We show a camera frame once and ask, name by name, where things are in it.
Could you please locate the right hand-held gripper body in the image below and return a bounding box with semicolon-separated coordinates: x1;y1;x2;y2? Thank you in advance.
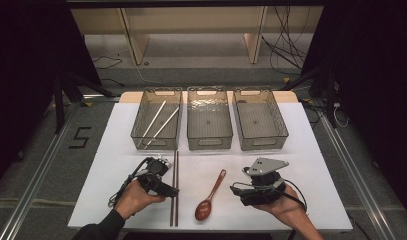
239;157;290;207

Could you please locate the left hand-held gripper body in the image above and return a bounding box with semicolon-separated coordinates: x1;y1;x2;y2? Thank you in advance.
137;156;172;196

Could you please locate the brown chopstick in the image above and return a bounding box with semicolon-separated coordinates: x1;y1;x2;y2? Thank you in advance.
169;150;177;228
174;150;180;228

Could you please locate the grey transparent plastic basket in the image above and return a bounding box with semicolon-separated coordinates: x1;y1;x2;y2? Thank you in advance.
130;87;184;151
186;85;234;151
232;86;290;152

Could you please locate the brown wooden spoon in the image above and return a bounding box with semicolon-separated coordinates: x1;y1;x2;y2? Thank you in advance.
194;169;227;222

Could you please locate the white chopstick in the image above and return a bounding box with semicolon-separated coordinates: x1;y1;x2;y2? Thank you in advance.
137;100;167;149
144;106;181;150

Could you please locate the person's right hand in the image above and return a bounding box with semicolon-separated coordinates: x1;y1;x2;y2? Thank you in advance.
254;184;312;231

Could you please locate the person's left hand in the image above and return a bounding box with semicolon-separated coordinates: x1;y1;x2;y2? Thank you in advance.
114;180;165;221

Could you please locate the white paper sheet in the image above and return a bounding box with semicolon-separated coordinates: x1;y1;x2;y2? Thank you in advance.
67;102;354;233

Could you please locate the black tripod stand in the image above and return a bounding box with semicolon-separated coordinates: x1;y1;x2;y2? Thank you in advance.
279;64;339;129
52;71;115;134

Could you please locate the light wooden bench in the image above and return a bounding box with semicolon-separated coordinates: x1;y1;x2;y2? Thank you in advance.
70;5;325;66

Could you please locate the black curtain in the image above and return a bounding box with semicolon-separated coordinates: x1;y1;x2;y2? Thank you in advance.
300;0;407;221
0;0;102;191

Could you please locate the left hand-held gripper cable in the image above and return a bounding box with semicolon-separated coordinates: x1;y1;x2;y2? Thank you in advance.
107;158;149;208

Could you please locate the hand-held gripper cable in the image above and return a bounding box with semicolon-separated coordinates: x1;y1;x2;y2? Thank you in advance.
107;158;149;208
284;179;308;213

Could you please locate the right hand-held gripper cable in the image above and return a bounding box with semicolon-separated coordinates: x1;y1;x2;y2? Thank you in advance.
284;179;308;213

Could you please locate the white floor cable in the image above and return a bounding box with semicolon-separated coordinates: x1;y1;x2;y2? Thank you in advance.
117;53;179;88

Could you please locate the aluminium floor rail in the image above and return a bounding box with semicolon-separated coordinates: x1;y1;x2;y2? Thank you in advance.
319;113;397;240
0;99;82;240

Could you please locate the thin black floor cable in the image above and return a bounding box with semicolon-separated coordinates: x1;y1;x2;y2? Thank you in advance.
92;54;124;71

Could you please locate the bundle of black floor cables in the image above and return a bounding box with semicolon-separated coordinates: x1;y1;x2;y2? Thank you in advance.
260;5;312;76

